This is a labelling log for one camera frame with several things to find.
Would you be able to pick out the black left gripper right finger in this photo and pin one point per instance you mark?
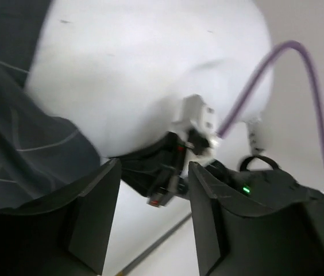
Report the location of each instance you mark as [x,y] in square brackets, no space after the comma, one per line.
[235,235]

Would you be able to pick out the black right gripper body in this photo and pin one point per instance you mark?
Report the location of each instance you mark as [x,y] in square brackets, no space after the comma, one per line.
[258,177]

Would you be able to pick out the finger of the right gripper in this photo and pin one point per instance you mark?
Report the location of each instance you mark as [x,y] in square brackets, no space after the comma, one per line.
[140,169]

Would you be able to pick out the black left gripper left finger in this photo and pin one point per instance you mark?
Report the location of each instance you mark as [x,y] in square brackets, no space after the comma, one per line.
[63,233]

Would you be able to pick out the dark grey checked pillowcase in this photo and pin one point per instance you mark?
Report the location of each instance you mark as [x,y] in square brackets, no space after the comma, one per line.
[38,153]

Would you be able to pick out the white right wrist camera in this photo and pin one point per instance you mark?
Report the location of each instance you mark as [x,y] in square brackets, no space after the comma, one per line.
[196,125]

